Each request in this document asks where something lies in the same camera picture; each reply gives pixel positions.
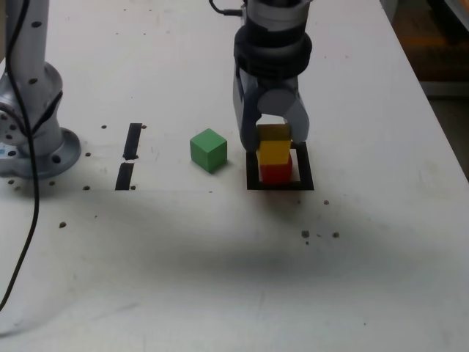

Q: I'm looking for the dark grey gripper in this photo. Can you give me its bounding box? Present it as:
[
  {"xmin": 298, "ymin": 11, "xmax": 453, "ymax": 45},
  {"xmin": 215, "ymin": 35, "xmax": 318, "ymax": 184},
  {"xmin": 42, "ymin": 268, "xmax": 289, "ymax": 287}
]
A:
[{"xmin": 232, "ymin": 67, "xmax": 312, "ymax": 152}]

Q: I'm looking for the yellow cube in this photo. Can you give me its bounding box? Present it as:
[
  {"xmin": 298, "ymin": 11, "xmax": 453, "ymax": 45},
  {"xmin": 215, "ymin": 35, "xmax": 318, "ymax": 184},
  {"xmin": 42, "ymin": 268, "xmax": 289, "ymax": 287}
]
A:
[{"xmin": 255, "ymin": 124, "xmax": 293, "ymax": 166}]

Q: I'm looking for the red cube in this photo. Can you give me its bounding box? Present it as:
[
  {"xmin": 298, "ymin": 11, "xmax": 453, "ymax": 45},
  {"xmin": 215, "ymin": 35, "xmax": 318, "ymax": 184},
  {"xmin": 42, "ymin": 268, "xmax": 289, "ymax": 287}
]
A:
[{"xmin": 259, "ymin": 159, "xmax": 293, "ymax": 184}]

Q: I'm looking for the green cube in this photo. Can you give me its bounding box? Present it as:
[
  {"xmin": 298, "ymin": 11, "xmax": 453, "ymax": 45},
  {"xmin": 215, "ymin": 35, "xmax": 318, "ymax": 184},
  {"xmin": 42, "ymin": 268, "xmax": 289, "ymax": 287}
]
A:
[{"xmin": 189, "ymin": 128, "xmax": 228, "ymax": 173}]

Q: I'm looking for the black tape square outline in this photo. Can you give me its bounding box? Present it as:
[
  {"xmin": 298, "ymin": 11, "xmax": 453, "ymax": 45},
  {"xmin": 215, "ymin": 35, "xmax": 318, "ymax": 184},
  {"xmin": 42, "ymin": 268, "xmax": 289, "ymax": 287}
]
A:
[{"xmin": 246, "ymin": 142, "xmax": 315, "ymax": 191}]

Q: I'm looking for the black tape strip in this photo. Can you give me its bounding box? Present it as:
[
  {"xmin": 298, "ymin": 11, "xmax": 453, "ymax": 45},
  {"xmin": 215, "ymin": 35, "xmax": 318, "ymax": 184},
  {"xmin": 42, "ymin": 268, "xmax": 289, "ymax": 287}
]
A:
[{"xmin": 114, "ymin": 122, "xmax": 143, "ymax": 191}]

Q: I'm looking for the black looped wrist cable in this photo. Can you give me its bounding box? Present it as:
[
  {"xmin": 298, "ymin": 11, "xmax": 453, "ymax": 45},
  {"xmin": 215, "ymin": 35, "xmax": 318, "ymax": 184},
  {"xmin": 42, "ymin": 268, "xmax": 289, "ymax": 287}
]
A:
[{"xmin": 208, "ymin": 0, "xmax": 245, "ymax": 16}]

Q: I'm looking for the long black cable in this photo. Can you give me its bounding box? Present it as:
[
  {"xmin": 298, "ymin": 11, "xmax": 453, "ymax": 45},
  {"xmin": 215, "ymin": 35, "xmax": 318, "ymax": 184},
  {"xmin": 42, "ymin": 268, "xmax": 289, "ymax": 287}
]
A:
[{"xmin": 0, "ymin": 0, "xmax": 40, "ymax": 309}]

